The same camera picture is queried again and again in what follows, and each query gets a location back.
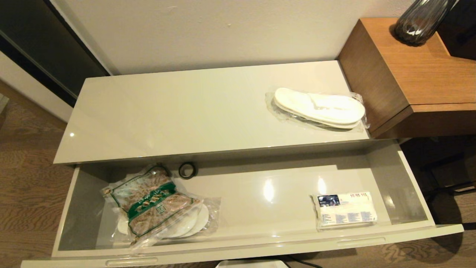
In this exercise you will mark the white cabinet drawer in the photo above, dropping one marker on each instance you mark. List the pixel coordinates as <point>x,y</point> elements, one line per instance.
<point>241,208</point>

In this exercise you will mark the white slippers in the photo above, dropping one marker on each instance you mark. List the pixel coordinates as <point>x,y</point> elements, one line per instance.
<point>319,108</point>
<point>202,219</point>

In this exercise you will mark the green label snack bag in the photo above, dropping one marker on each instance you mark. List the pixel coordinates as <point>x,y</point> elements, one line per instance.
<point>152,208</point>

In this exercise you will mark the white tissue pack blue print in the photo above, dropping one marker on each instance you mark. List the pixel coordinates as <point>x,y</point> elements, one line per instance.
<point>346,210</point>

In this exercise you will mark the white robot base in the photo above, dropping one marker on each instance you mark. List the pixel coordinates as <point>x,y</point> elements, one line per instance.
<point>251,264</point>

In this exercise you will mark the black tape roll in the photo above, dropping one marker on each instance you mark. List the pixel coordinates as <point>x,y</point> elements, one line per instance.
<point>187,170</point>

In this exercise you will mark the brown wooden desk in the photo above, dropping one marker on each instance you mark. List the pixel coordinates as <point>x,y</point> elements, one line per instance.
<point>409,82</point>

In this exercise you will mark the dark ribbed glass vase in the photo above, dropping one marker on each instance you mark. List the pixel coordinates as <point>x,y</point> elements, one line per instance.
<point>420,22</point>

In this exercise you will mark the dark sliding door panel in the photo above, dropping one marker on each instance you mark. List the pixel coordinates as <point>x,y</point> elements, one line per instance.
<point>41,41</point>

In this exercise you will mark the black box on desk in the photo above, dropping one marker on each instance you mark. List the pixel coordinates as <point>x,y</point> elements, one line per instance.
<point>461,26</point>

